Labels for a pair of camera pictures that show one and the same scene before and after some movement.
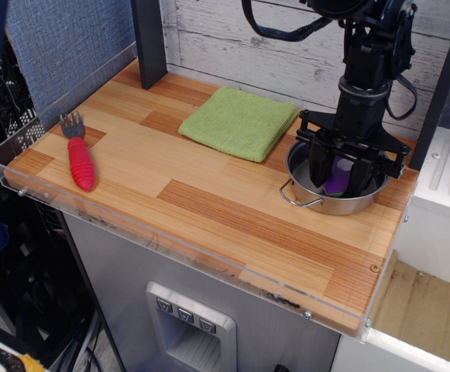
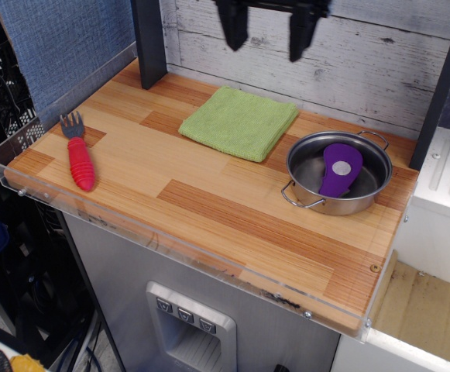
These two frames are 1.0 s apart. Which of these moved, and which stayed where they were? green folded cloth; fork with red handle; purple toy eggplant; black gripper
Moved: black gripper
Stayed: fork with red handle; purple toy eggplant; green folded cloth
